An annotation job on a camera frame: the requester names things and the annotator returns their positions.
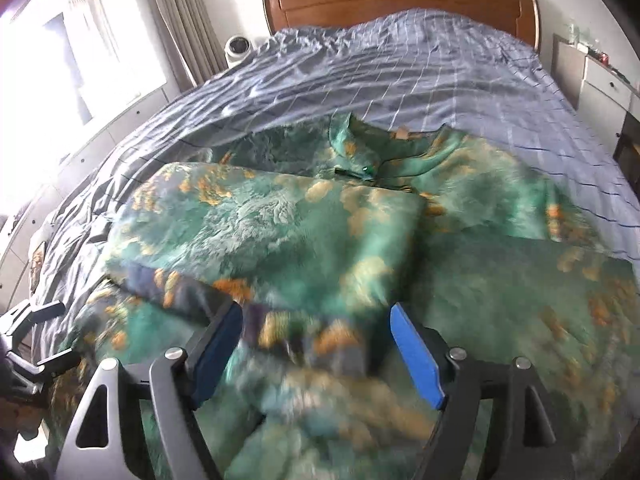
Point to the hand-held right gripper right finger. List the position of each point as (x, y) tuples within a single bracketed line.
[(415, 355)]

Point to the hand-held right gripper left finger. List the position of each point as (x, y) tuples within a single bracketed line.
[(220, 350)]

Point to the white sheer curtain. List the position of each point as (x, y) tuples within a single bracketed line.
[(93, 25)]

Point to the white windowsill cabinet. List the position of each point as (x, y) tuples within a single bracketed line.
[(100, 146)]

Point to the green patterned padded jacket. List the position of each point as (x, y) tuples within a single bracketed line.
[(300, 220)]

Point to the grey curtain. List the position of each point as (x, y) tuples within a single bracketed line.
[(185, 20)]

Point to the clear glass bottle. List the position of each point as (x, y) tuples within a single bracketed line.
[(573, 31)]

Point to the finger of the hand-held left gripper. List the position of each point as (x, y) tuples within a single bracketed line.
[(42, 310), (52, 362)]

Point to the window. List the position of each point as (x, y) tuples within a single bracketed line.
[(50, 60)]

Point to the white desk with drawers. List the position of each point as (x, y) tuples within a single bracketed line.
[(605, 85)]

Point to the white desk fan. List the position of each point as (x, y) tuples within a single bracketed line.
[(237, 48)]

